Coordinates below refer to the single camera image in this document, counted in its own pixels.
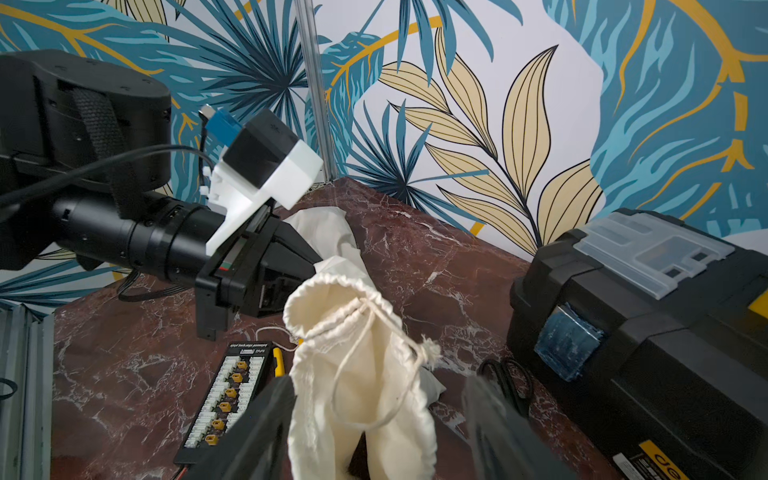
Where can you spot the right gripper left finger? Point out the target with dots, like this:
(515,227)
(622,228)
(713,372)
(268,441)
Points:
(257,444)

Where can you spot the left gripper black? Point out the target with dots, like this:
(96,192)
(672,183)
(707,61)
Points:
(254,272)

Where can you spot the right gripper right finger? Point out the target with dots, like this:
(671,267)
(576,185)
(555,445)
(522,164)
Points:
(503,444)

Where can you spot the cream drawstring soil bag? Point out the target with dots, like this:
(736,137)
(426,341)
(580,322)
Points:
(357,376)

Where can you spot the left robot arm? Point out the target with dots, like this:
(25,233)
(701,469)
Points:
(87,163)

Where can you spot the black scissors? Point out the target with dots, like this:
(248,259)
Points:
(501,372)

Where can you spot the yellow black pliers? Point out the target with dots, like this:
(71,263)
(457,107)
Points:
(279,363)

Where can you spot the black connector board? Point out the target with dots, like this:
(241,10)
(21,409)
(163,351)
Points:
(243,372)

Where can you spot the black yellow toolbox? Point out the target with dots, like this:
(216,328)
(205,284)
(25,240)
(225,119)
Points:
(652,337)

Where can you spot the aluminium front rail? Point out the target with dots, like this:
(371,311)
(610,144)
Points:
(26,394)

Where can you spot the left aluminium corner post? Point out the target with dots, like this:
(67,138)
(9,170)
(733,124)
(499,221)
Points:
(313,68)

